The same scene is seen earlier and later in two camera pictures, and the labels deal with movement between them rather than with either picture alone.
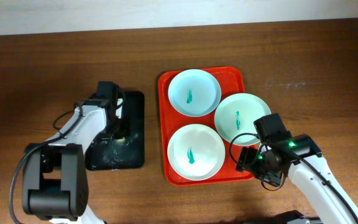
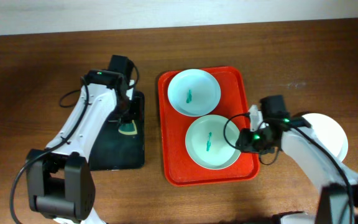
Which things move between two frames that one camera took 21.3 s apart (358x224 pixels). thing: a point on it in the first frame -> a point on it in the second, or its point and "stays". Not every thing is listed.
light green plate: [235, 115] -> [206, 144]
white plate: [196, 152] -> [329, 134]
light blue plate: [194, 93] stays
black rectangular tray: [105, 153] stays
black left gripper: [107, 134] -> [119, 117]
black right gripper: [246, 161] -> [249, 145]
